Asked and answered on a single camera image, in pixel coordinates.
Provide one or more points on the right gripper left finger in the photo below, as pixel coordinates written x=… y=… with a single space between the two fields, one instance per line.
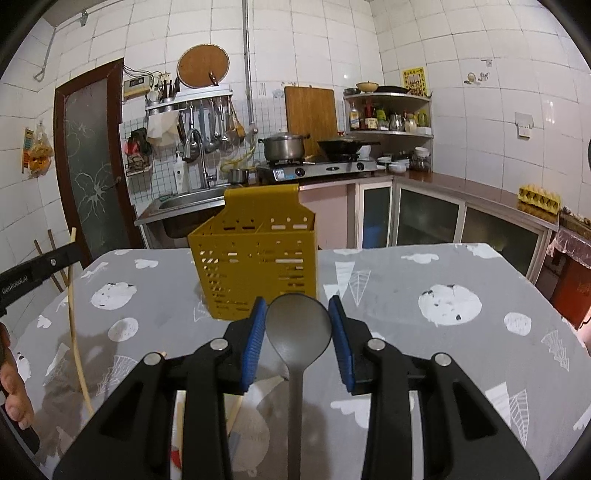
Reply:
x=129 y=436

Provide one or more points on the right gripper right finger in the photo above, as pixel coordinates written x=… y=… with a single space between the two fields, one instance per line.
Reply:
x=427 y=406

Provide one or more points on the long wooden chopstick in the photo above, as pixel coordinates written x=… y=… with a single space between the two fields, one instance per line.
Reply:
x=74 y=343

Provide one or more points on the grey metal spoon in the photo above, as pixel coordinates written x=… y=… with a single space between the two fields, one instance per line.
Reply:
x=299 y=329

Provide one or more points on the steel kitchen sink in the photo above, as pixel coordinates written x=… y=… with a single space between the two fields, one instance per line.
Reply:
x=178 y=215

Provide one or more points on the kitchen counter cabinets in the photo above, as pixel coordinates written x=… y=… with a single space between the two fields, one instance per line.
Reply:
x=383 y=210

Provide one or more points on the left hand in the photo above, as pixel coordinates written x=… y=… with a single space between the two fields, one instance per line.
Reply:
x=18 y=405

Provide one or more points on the grey patterned tablecloth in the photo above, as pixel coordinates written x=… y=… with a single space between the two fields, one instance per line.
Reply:
x=464 y=300

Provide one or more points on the hanging snack bags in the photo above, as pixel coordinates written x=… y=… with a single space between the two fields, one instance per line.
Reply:
x=36 y=152

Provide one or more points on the dark framed glass door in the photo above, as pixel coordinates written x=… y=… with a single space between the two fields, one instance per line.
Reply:
x=89 y=165

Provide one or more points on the white soap bottle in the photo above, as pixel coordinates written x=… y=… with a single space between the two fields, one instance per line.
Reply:
x=181 y=175

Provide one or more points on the yellow perforated utensil holder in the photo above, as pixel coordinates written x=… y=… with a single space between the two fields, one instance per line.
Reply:
x=261 y=244

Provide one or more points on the small steel saucepan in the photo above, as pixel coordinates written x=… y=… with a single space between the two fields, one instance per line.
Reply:
x=238 y=176

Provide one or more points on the yellow egg tray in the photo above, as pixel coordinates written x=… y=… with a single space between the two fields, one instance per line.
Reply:
x=538 y=197

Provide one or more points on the round wooden cutting board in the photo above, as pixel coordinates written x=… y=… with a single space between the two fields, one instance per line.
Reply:
x=202 y=66

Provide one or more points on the steel gas stove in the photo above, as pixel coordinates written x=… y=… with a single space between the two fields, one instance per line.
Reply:
x=319 y=168

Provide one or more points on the steel cooking pot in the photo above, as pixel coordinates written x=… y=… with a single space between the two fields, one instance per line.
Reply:
x=284 y=146

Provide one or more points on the black wok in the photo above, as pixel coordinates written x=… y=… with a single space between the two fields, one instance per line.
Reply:
x=343 y=149

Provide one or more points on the rectangular wooden cutting board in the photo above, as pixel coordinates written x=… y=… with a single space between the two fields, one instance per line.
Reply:
x=311 y=113

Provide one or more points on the wire wall basket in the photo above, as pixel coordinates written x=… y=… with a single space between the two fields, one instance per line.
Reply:
x=138 y=151

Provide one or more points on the wall utensil rack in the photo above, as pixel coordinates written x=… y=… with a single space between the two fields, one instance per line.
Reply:
x=183 y=98

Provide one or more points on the white wall socket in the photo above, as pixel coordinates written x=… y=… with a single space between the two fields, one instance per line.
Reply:
x=525 y=125

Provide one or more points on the corner wall shelf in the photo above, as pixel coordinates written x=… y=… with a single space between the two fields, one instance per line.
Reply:
x=389 y=113

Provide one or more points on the yellow wall poster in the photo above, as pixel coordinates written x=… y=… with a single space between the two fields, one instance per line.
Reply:
x=414 y=80

